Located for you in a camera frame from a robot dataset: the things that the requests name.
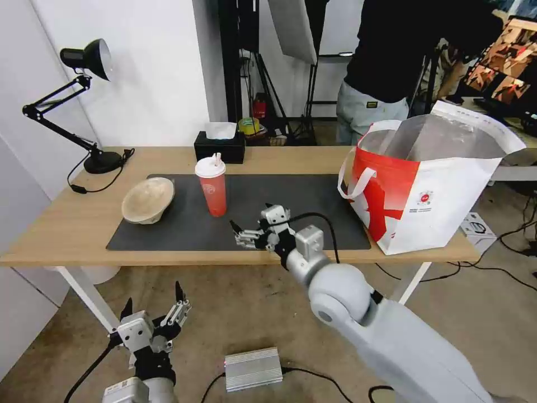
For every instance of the person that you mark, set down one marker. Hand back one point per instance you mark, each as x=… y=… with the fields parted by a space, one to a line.
x=402 y=63

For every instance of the black tissue box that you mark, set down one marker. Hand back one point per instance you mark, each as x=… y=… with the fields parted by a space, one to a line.
x=220 y=147

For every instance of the black tripod stand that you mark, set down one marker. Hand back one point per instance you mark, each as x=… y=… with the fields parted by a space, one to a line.
x=274 y=96

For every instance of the beige paper bowl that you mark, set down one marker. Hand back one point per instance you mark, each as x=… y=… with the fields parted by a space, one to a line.
x=147 y=200

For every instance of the red cup with white lid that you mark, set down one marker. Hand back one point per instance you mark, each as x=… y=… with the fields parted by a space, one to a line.
x=212 y=187

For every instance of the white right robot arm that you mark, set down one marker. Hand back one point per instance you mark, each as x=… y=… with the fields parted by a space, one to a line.
x=402 y=336

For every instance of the small white cardboard box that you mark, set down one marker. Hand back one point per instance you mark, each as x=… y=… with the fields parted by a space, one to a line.
x=478 y=230

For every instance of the silver power supply box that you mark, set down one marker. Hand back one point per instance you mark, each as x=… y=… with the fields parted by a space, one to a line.
x=252 y=368

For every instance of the small red canister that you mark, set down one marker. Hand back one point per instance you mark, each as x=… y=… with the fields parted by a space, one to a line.
x=260 y=106

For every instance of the black desk lamp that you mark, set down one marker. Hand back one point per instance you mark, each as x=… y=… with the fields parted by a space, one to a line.
x=79 y=96

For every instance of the black desk mat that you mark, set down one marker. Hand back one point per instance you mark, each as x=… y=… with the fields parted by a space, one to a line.
x=251 y=214

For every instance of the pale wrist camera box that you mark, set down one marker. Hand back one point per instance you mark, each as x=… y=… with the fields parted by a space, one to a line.
x=134 y=331
x=276 y=216

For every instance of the monitor with orange picture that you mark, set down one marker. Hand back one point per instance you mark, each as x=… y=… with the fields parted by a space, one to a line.
x=501 y=63

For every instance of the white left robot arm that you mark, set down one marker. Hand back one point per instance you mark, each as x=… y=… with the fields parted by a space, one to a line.
x=144 y=390

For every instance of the red and white takeout bag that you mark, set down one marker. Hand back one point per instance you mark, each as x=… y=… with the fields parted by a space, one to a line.
x=423 y=189

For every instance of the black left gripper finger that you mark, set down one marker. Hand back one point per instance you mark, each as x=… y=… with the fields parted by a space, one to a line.
x=126 y=311
x=179 y=308

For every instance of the yellow green tape roll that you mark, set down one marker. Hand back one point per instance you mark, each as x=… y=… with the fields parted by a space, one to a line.
x=249 y=127

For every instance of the white softbox light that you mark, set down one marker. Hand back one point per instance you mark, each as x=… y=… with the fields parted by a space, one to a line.
x=293 y=27

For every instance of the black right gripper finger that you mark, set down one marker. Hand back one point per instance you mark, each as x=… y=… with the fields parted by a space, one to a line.
x=245 y=232
x=249 y=243

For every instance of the wooden table with white legs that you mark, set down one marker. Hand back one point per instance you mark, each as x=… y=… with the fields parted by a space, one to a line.
x=84 y=210

